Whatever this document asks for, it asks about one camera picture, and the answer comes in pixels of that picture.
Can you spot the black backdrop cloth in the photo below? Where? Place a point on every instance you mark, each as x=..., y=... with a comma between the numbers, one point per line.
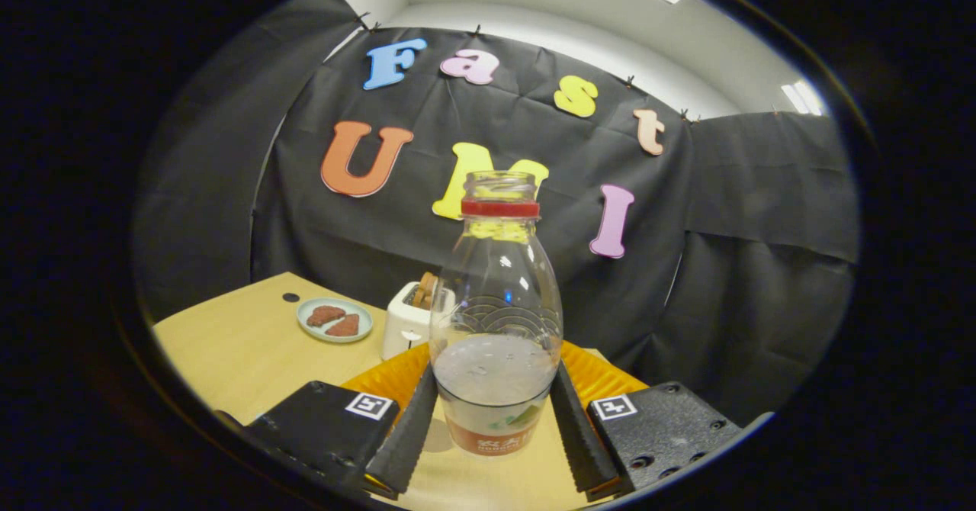
x=518, y=114

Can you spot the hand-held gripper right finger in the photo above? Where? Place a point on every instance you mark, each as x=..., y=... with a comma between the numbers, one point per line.
x=583, y=442

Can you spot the white toaster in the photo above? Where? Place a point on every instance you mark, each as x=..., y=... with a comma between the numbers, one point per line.
x=404, y=328

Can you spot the wooden table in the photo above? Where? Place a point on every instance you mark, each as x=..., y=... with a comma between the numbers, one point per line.
x=229, y=343

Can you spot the red meat piece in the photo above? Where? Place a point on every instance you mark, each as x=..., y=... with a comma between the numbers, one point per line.
x=345, y=326
x=325, y=315

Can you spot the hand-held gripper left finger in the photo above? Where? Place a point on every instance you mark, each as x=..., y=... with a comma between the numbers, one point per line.
x=404, y=442

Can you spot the brown toast slice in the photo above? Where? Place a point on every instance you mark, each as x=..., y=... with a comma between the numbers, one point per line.
x=425, y=290

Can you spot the pale green plate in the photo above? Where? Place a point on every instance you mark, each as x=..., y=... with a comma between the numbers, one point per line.
x=309, y=329

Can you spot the clear juice bottle red label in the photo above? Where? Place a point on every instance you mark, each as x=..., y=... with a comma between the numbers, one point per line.
x=494, y=374

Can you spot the small ceiling light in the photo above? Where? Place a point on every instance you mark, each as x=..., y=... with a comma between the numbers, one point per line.
x=804, y=98

